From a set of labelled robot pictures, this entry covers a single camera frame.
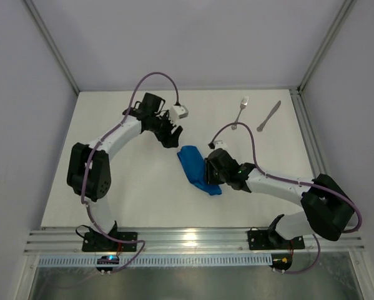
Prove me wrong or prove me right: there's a blue cloth napkin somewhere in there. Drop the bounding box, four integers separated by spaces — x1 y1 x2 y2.
177 145 222 196

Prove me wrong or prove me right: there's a silver table knife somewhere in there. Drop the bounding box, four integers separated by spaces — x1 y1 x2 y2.
257 101 282 132

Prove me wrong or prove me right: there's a silver fork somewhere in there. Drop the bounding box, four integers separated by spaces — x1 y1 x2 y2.
231 96 249 130

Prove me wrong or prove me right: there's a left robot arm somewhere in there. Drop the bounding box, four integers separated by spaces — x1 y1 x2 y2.
67 92 189 252

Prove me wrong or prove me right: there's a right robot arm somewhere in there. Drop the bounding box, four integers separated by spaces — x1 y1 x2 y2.
204 148 355 249

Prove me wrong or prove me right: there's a right controller board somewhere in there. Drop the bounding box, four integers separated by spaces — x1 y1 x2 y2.
270 253 293 274

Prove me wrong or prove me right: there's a controller board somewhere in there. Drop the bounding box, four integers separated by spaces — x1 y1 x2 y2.
270 253 293 274
96 254 119 274

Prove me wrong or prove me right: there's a left controller board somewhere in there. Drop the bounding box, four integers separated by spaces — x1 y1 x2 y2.
96 254 119 274

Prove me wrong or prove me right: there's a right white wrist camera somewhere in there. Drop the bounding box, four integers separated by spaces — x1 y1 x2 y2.
208 140 228 150

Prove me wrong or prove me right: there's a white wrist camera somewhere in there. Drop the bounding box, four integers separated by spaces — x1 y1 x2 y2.
169 105 189 122
208 140 228 150

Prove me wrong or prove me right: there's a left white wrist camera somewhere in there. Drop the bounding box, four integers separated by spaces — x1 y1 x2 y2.
169 105 189 122

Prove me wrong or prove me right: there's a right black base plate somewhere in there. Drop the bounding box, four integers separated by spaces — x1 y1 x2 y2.
247 227 305 250

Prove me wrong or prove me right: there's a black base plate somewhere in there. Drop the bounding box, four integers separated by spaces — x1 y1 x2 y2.
82 231 138 253
247 227 305 250

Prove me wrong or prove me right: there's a right side aluminium rail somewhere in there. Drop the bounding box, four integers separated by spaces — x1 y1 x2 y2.
288 87 344 226

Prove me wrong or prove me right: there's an aluminium rail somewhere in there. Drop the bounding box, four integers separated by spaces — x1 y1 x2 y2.
23 227 366 256
288 87 344 226

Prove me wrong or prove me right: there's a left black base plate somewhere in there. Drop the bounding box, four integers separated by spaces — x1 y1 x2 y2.
82 231 138 253

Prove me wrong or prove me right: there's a left aluminium frame post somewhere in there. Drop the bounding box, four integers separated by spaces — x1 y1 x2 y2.
22 0 81 96

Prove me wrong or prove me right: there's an aluminium frame post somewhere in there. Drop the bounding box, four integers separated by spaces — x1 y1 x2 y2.
22 0 81 96
297 0 357 94

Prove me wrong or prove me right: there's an aluminium front rail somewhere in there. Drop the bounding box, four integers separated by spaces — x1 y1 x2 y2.
23 227 366 256

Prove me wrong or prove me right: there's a slotted cable duct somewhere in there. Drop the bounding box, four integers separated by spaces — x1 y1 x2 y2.
37 253 271 268

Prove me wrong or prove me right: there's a right aluminium frame post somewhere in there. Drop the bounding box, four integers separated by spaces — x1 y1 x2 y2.
297 0 357 94

